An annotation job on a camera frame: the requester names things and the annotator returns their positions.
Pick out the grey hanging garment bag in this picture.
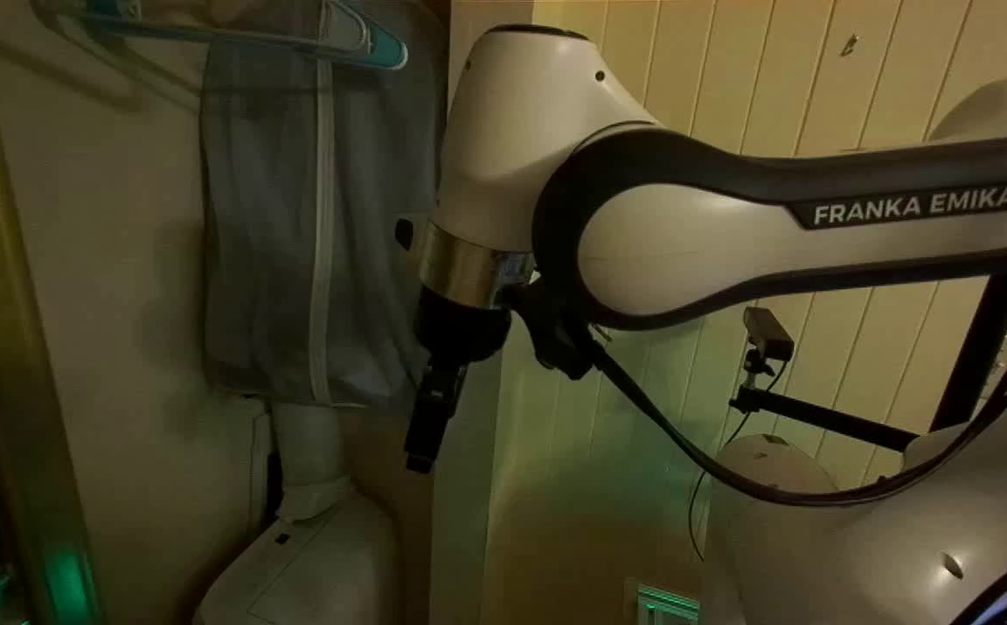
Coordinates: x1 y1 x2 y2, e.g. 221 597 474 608
198 26 440 410

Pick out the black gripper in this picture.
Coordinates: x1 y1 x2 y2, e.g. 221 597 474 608
404 286 518 478

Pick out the small black camera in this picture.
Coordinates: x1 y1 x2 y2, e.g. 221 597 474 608
740 301 800 383

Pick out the white plastic floor appliance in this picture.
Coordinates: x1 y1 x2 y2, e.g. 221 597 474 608
191 398 407 625

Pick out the cream panelled closet door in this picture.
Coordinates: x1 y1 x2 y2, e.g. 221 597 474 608
423 0 1007 625

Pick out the wooden closet door frame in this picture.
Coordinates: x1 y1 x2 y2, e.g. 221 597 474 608
0 0 107 625

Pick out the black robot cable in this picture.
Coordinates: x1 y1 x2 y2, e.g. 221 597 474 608
576 272 1007 512

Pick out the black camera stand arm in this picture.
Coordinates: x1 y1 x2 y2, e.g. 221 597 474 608
728 384 921 454

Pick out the blue plastic coat hanger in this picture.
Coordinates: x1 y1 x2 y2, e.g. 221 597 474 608
32 0 415 75

